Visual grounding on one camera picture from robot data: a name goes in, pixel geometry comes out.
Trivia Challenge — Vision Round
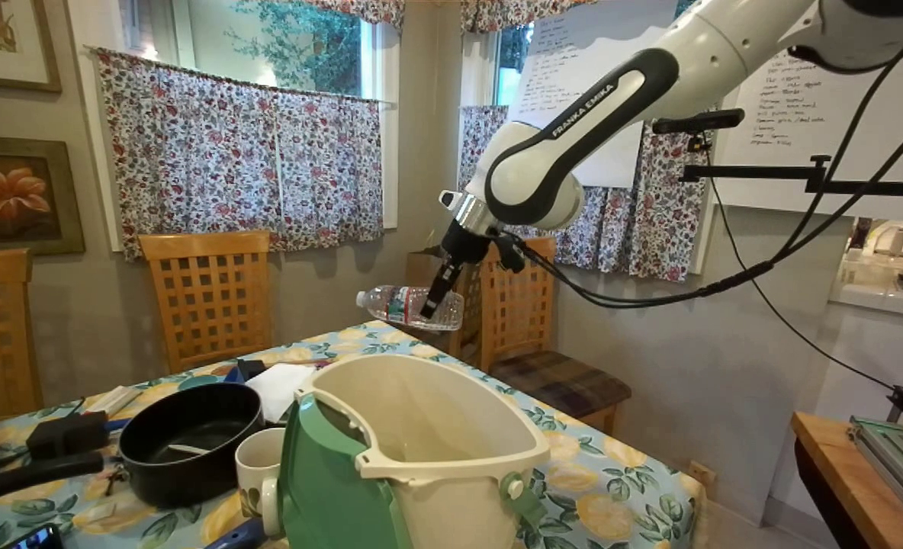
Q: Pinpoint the wooden workbench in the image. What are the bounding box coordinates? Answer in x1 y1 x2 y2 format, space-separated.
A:
791 409 903 549

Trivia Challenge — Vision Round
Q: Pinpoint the whiteboard with writing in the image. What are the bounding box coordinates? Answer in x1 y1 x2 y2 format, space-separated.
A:
707 41 903 223

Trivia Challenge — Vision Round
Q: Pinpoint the floral curtain valance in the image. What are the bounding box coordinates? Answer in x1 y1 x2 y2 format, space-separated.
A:
303 0 410 23
462 0 597 36

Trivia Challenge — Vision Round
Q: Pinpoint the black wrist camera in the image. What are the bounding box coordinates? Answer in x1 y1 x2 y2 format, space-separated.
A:
489 230 532 275

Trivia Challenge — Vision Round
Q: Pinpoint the white mug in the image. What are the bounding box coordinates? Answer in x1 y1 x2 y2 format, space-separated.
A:
231 424 289 541

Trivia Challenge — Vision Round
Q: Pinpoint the thin black cable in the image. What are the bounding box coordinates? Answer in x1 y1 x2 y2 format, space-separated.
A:
707 178 903 414

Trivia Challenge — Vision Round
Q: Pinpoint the black flat device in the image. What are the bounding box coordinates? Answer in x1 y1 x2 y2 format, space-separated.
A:
0 450 109 511

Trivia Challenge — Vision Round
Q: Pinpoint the black mounted rod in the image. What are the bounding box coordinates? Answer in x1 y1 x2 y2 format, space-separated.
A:
651 107 746 138

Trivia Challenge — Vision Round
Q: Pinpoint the floral cafe curtain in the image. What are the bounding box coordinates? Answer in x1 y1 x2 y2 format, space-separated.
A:
452 101 716 286
89 43 387 256

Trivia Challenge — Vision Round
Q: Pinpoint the black pouch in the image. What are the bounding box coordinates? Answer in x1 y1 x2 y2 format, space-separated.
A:
23 409 114 465

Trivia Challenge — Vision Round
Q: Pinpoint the white paper stack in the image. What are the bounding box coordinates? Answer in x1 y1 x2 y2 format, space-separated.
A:
75 380 154 420

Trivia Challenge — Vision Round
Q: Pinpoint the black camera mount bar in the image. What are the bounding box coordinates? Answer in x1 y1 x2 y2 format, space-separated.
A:
677 153 903 199

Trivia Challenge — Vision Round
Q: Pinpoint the plaid seat cushion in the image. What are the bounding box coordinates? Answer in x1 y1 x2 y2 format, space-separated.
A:
506 348 636 418

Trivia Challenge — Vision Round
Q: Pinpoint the dark blue object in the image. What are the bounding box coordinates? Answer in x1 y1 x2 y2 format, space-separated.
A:
223 357 267 388

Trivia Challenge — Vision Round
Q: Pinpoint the framed beige picture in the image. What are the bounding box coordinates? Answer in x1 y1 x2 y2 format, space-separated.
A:
0 0 65 97

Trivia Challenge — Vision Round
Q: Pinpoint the black cooking pan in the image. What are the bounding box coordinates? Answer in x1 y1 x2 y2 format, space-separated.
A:
117 380 266 511

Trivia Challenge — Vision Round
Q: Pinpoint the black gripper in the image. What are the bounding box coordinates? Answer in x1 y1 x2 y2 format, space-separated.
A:
418 220 496 324

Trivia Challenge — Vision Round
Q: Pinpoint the framed flower painting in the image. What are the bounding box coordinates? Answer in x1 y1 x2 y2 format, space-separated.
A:
0 134 89 259

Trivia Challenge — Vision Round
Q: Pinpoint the lemon print tablecloth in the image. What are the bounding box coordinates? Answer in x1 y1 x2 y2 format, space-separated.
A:
0 317 702 549

